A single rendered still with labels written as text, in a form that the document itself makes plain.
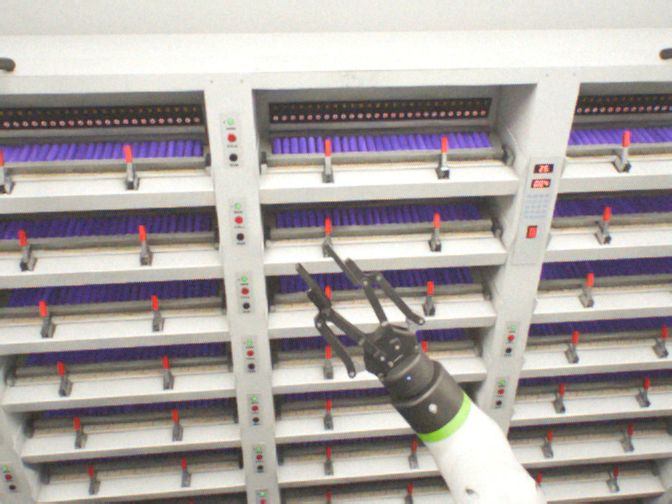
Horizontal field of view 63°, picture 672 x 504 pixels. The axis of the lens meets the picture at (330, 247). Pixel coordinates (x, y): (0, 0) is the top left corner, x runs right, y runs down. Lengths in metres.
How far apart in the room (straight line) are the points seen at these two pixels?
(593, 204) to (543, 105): 0.42
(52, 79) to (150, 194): 0.29
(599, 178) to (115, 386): 1.33
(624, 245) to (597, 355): 0.38
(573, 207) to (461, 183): 0.40
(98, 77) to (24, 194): 0.32
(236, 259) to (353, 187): 0.32
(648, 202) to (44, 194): 1.50
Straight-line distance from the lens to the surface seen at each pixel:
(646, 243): 1.60
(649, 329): 1.91
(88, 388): 1.64
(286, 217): 1.40
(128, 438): 1.74
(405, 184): 1.26
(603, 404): 1.93
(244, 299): 1.36
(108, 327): 1.50
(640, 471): 2.32
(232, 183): 1.23
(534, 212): 1.39
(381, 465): 1.84
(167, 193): 1.26
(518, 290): 1.50
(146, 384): 1.60
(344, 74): 1.17
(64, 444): 1.80
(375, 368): 0.78
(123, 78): 1.20
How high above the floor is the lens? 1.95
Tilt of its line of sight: 28 degrees down
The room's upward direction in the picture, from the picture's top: straight up
